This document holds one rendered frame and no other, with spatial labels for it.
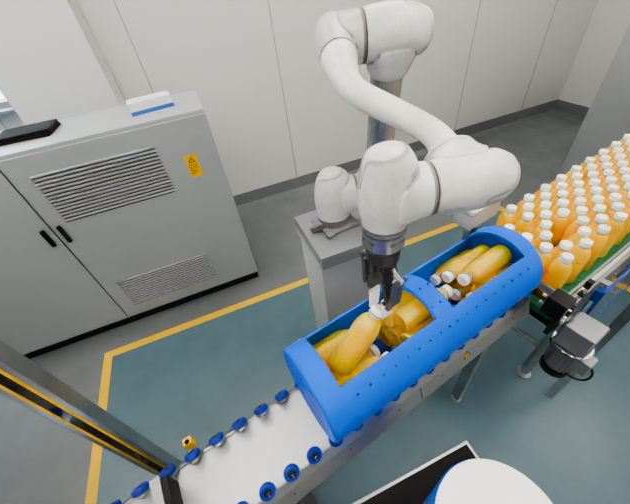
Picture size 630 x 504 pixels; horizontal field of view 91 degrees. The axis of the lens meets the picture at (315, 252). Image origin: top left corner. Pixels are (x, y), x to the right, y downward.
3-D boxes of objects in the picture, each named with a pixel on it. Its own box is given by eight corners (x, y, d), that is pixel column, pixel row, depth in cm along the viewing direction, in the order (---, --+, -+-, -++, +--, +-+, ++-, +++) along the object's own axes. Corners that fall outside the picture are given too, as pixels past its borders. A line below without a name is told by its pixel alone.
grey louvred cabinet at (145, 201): (7, 325, 266) (-199, 175, 168) (248, 244, 311) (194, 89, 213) (-17, 381, 228) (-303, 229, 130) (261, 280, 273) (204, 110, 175)
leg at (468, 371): (448, 396, 186) (473, 340, 143) (455, 390, 188) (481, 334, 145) (456, 404, 182) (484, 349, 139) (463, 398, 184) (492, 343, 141)
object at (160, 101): (131, 113, 187) (125, 99, 182) (171, 103, 194) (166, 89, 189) (133, 118, 178) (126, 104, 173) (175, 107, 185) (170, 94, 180)
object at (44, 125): (3, 135, 181) (-1, 129, 179) (62, 122, 188) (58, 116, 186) (-11, 149, 165) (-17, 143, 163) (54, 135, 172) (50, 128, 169)
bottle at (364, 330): (354, 367, 89) (389, 317, 84) (347, 379, 82) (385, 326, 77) (334, 352, 91) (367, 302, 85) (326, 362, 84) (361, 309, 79)
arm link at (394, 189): (364, 243, 57) (434, 231, 57) (364, 166, 47) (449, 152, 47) (352, 210, 65) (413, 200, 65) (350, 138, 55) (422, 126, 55)
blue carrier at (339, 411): (287, 370, 106) (276, 333, 85) (460, 259, 135) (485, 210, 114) (335, 452, 90) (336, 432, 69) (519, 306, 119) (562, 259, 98)
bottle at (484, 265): (499, 240, 107) (463, 265, 101) (515, 256, 105) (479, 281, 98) (488, 251, 113) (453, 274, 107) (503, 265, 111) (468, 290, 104)
